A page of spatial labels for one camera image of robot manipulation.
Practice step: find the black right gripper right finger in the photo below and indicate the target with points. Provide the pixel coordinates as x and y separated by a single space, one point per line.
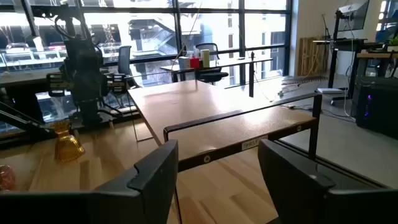
311 199

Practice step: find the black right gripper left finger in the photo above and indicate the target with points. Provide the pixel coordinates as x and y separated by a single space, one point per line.
93 208

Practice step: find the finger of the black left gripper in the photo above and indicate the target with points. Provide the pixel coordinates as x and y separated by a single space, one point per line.
118 84
56 84

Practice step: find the amber glass candle holder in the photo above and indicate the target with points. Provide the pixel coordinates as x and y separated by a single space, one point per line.
66 146

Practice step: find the pink glass candle holder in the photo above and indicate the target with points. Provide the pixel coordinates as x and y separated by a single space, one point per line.
6 177

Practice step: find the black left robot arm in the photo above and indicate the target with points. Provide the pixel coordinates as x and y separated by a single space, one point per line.
90 113

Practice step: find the dark office chair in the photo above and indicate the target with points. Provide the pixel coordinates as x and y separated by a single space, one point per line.
124 60
211 76

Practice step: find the grey cup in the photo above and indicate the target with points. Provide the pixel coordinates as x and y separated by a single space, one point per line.
184 63

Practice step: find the red cup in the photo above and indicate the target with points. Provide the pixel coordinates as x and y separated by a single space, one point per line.
194 63

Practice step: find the pale green cylinder container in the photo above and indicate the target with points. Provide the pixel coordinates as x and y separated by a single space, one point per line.
205 58

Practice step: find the white flat box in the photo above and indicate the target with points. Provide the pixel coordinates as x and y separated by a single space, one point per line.
329 91

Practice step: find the black computer tower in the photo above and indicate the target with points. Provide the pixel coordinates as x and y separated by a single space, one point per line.
379 105

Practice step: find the long background table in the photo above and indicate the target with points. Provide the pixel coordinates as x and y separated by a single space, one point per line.
236 62

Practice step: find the wooden pallet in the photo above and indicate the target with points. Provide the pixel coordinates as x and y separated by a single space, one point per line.
312 57

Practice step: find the black standing desk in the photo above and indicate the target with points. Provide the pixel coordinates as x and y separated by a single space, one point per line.
351 42

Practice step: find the monitor on black stand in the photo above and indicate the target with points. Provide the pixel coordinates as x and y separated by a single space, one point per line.
354 14

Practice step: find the black metal table frame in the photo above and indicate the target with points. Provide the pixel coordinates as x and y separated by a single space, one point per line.
18 119

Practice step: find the wooden shelf riser black frame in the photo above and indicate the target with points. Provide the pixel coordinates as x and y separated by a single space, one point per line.
202 105

